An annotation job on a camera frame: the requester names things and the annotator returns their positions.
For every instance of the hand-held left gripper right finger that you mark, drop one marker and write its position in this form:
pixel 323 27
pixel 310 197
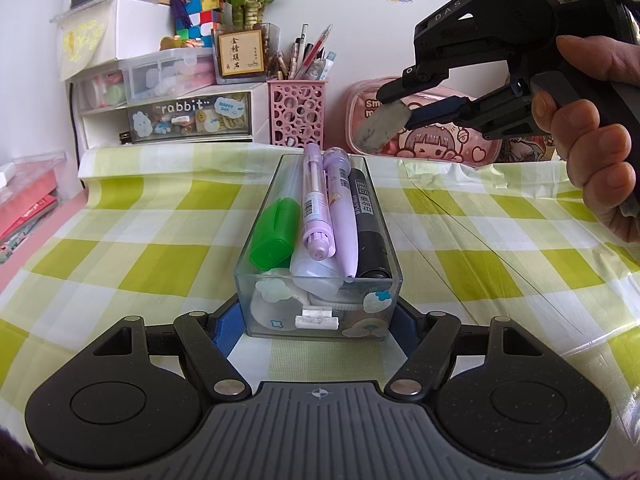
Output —
pixel 406 335

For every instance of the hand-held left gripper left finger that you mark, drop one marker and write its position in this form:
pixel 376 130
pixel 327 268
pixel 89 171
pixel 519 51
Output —
pixel 229 332

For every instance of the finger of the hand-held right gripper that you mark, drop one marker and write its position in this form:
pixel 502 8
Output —
pixel 440 109
pixel 400 85

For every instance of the white teal glue stick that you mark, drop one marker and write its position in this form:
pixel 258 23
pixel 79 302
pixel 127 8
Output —
pixel 270 310

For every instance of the grey eraser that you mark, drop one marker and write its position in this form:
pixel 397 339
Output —
pixel 380 127

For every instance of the clear plastic organizer box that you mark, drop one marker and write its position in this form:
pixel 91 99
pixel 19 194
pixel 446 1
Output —
pixel 320 332

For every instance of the green highlighter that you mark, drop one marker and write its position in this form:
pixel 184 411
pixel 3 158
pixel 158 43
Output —
pixel 272 230

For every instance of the black marker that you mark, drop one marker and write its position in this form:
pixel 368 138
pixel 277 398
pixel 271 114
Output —
pixel 367 225

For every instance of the fat lilac pen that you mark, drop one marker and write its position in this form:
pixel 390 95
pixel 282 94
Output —
pixel 342 220

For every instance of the slim purple pen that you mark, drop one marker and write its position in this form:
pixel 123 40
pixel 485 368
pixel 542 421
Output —
pixel 317 210

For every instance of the person's right hand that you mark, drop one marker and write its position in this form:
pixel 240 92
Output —
pixel 595 170

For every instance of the pink cartoon pencil case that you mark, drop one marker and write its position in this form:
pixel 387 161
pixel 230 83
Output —
pixel 435 147

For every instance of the bunch of assorted pens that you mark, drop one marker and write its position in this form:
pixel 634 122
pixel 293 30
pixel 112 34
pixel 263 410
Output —
pixel 305 57

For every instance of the green checked tablecloth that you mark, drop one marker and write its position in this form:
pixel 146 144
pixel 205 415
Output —
pixel 150 270

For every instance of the pink perforated pen holder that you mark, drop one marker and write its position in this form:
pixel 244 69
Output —
pixel 295 110

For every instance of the white drawer organizer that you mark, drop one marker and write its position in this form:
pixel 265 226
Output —
pixel 260 110

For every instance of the lucky bamboo in glass vase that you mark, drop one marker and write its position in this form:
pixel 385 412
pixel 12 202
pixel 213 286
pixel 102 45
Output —
pixel 237 55

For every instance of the clear drawer with stickers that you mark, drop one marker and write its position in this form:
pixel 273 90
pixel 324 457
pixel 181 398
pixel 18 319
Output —
pixel 190 120

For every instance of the colourful puzzle cube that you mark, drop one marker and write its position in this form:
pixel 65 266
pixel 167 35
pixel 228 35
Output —
pixel 200 2

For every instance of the small brown toy figure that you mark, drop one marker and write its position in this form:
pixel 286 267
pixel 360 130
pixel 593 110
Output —
pixel 185 43

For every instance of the black binder clip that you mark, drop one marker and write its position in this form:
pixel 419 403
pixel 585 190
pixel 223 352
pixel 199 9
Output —
pixel 126 138

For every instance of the stack of books and papers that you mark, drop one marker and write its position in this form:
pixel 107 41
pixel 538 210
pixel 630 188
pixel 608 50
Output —
pixel 15 245

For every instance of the clear lidded storage box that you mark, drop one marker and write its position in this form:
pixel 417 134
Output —
pixel 165 77

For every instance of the clear plastic tray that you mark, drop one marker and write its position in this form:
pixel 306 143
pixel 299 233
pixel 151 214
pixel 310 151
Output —
pixel 45 160

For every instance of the clear drawer with tape rolls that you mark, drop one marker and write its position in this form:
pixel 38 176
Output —
pixel 105 91

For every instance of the white box with yellow sticker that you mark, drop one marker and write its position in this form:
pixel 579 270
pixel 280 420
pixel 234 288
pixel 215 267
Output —
pixel 135 25

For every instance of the white charger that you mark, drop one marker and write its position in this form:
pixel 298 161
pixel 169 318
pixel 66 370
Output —
pixel 6 175

